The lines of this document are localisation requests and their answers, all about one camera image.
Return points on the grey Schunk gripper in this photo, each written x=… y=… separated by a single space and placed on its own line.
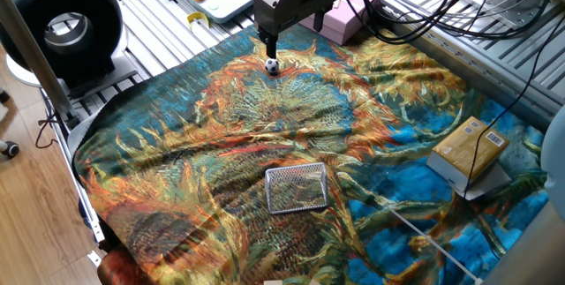
x=291 y=2

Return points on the small black white soccer ball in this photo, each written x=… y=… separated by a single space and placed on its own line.
x=272 y=65

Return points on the pink gift box with bow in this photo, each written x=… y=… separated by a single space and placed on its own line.
x=348 y=20

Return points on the yellow tape piece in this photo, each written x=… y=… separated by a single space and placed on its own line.
x=197 y=14

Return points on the sunflower painting print cloth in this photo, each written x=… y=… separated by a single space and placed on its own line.
x=198 y=144

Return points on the metal mesh basket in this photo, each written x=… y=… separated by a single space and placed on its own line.
x=296 y=188

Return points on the yellow cardboard box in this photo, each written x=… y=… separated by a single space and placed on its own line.
x=468 y=148

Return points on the metal robot mounting plate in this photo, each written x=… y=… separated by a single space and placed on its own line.
x=507 y=16

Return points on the white paper sheet under pack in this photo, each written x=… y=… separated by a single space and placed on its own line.
x=490 y=183

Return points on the small beige wooden block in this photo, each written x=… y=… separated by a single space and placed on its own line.
x=273 y=282

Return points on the white zip tie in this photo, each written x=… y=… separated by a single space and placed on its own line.
x=434 y=246

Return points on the black caster wheel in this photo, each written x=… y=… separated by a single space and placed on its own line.
x=10 y=149

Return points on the aluminium frame post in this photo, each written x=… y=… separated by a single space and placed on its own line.
x=31 y=51
x=529 y=254

